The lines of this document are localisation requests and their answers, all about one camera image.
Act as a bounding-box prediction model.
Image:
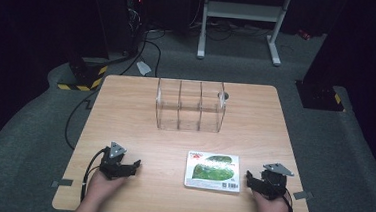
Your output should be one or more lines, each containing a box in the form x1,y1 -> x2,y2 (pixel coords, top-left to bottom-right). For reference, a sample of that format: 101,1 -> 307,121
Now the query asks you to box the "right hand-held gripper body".
253,161 -> 296,203

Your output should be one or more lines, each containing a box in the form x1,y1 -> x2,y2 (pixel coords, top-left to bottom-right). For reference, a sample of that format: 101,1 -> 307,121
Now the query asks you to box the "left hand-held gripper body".
99,140 -> 131,182

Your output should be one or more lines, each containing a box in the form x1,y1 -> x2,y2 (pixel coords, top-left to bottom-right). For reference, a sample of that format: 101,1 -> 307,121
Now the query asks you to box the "green and white packet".
183,149 -> 244,194

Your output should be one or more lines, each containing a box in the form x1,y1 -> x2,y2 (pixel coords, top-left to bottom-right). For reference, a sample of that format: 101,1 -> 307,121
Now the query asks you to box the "clear acrylic divided organizer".
153,77 -> 229,136

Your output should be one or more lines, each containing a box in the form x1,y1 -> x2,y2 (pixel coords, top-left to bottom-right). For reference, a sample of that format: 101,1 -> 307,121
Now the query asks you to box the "person's left hand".
85,169 -> 129,210

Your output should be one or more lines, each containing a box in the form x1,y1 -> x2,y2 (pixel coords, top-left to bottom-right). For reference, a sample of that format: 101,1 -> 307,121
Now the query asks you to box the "person's right hand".
252,190 -> 292,212

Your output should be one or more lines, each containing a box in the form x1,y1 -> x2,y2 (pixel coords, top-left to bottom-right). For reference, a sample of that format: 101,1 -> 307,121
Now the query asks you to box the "grey tape piece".
51,178 -> 75,189
292,190 -> 314,202
135,60 -> 153,77

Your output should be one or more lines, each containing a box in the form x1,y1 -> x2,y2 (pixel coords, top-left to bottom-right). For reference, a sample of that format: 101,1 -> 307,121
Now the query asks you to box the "black stand with striped base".
56,51 -> 110,94
293,79 -> 348,113

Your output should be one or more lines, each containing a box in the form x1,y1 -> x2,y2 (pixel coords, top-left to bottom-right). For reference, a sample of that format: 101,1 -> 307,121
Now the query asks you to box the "small red object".
296,28 -> 314,41

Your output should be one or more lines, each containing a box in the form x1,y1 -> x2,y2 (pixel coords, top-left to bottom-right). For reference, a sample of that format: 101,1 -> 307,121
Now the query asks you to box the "dark computer tower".
85,0 -> 148,59

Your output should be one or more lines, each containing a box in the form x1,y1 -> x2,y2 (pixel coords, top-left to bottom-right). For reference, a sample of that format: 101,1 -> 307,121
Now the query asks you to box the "white metal stand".
195,0 -> 294,68

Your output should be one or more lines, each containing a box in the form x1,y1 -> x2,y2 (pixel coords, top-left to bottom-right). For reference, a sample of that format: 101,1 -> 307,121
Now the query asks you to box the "left hand-held gripper black cable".
79,146 -> 108,204

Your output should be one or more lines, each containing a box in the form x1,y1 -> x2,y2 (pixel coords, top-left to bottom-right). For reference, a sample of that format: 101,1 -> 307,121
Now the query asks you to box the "black floor cable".
120,27 -> 166,79
63,87 -> 101,153

